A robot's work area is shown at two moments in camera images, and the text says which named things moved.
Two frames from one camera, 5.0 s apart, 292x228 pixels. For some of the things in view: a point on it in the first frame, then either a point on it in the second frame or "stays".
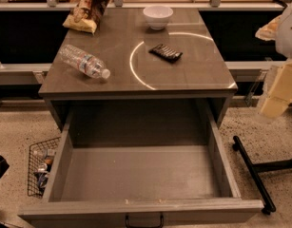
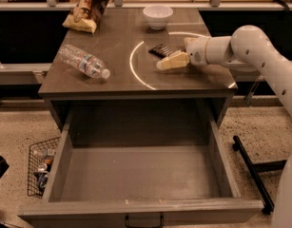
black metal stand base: [254, 170] stays
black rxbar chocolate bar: [168, 54] stays
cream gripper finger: [267, 32] → [196, 47]
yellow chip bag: [90, 7] stays
